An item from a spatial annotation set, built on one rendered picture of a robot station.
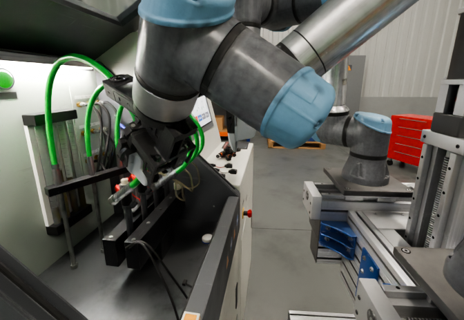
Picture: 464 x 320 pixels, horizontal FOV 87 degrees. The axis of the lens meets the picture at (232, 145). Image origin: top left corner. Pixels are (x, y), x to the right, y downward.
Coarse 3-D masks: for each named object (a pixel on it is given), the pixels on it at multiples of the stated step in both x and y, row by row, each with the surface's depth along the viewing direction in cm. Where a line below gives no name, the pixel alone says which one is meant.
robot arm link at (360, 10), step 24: (336, 0) 30; (360, 0) 28; (384, 0) 28; (408, 0) 29; (312, 24) 30; (336, 24) 29; (360, 24) 29; (384, 24) 30; (288, 48) 31; (312, 48) 30; (336, 48) 30
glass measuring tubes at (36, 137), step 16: (64, 112) 72; (32, 128) 66; (64, 128) 76; (32, 144) 66; (64, 144) 74; (32, 160) 67; (48, 160) 69; (64, 160) 75; (48, 176) 69; (64, 176) 77; (80, 176) 80; (80, 192) 81; (48, 208) 72; (80, 208) 82; (48, 224) 72
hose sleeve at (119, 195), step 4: (128, 184) 48; (124, 188) 49; (128, 188) 48; (132, 188) 48; (116, 192) 51; (120, 192) 50; (124, 192) 49; (128, 192) 49; (112, 196) 52; (116, 196) 51; (120, 196) 50; (124, 196) 50; (116, 200) 52
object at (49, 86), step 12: (60, 60) 51; (72, 60) 50; (84, 60) 47; (108, 72) 45; (48, 84) 57; (48, 96) 58; (48, 108) 60; (48, 120) 61; (48, 132) 62; (48, 144) 63
